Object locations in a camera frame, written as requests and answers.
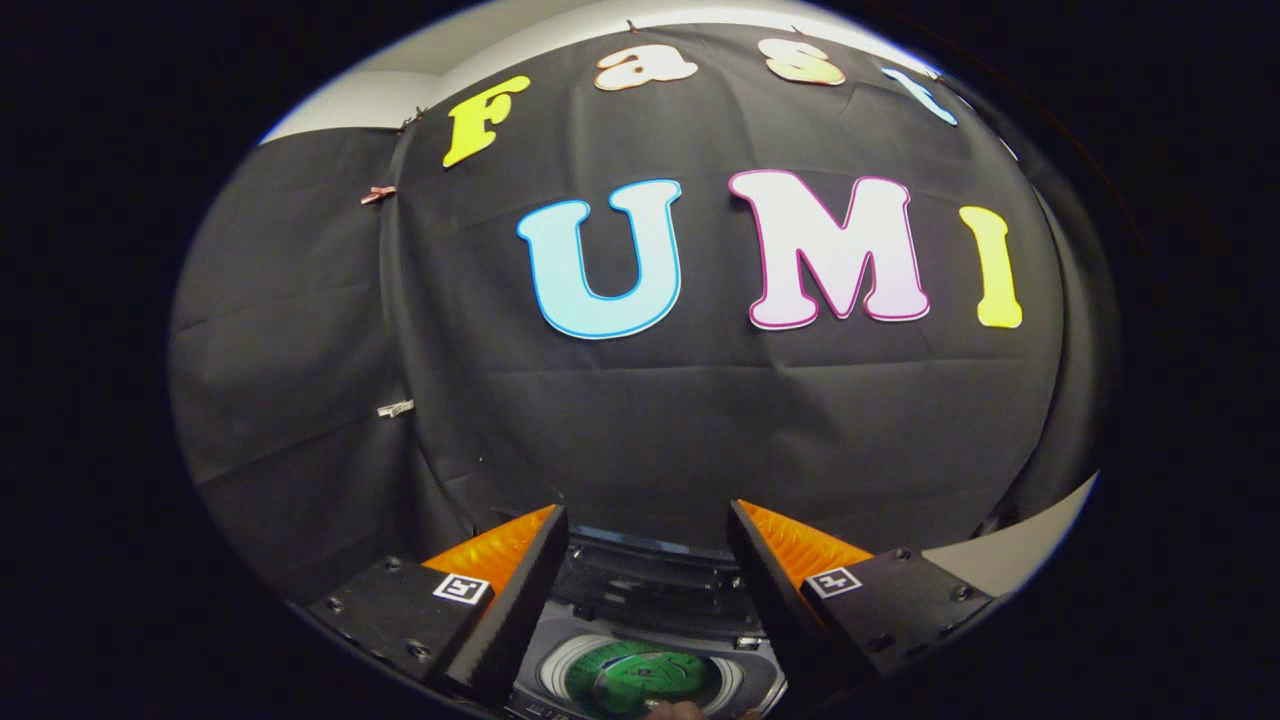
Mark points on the silver clip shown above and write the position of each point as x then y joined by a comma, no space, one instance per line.
395,408

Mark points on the green polo shirt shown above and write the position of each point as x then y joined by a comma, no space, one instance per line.
620,680

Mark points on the copper clip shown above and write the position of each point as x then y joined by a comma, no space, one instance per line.
378,194

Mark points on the black backdrop cloth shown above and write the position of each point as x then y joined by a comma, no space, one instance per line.
640,420

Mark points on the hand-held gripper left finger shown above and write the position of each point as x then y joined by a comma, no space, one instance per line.
520,600

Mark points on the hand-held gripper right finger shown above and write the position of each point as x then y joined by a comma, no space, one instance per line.
765,590

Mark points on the small dark washing machine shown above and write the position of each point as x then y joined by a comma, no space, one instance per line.
555,665

